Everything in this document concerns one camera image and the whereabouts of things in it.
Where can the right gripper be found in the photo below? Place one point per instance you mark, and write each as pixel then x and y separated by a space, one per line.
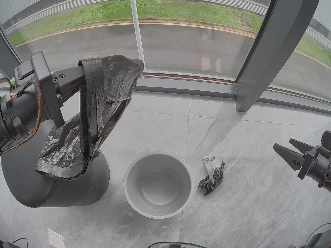
pixel 318 164

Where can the white trash bin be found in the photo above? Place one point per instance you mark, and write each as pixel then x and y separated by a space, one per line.
pixel 158 179

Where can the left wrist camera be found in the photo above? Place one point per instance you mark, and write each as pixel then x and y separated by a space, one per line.
pixel 24 70

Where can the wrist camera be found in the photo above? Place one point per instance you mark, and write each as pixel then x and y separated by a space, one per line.
pixel 24 70
pixel 326 141

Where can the window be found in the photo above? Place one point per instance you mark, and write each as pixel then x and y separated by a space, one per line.
pixel 284 48

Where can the clear printed wrapper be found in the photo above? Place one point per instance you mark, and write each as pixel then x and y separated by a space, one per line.
pixel 209 161

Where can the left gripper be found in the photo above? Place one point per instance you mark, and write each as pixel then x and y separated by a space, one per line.
pixel 47 97

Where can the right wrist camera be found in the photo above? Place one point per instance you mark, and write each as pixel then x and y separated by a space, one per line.
pixel 326 141

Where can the black plastic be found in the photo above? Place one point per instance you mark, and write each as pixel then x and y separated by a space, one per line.
pixel 210 182

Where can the black plastic bag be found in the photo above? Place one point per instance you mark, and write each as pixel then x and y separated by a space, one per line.
pixel 113 76

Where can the dark grey round chair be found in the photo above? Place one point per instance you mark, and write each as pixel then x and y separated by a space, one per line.
pixel 64 192

